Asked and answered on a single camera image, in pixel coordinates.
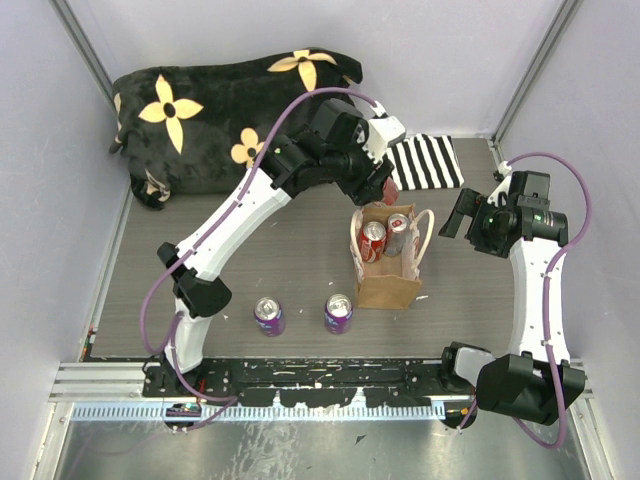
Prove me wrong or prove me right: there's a black floral plush blanket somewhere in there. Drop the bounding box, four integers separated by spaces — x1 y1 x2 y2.
109 47 363 211

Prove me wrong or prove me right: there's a red Coca-Cola can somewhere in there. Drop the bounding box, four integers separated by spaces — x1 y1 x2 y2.
359 221 387 263
380 177 399 206

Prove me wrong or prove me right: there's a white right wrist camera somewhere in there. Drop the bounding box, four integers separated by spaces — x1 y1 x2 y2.
487 161 512 207

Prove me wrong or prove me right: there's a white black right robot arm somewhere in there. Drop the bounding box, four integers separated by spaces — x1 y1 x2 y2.
438 171 586 425

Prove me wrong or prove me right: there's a purple Fanta can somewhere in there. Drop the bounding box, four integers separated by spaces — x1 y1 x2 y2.
324 294 353 334
253 297 286 337

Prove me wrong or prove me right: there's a black white striped cloth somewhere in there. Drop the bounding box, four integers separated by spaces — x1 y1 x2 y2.
385 134 464 191

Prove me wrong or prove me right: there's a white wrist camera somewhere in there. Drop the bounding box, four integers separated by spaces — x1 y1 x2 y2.
487 161 512 207
363 116 406 161

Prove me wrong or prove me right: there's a brown canvas tote bag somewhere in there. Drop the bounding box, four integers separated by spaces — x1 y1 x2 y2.
349 203 435 310

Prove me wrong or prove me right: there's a white slotted cable duct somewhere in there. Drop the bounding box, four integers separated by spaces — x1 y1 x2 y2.
70 402 446 422

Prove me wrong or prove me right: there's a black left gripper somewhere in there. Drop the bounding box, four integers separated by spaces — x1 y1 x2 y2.
324 128 397 207

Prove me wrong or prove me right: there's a black mounting rail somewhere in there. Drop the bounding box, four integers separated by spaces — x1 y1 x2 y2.
142 358 475 408

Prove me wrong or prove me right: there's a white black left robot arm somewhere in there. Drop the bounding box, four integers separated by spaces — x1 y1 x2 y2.
158 98 406 396

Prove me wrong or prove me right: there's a silver blue Red Bull can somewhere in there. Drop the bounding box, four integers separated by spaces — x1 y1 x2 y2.
384 213 409 257

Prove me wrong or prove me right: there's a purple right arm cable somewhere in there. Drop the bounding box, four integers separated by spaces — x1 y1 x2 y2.
457 152 594 449

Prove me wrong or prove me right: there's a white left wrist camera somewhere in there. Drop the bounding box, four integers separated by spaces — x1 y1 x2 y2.
363 116 406 161

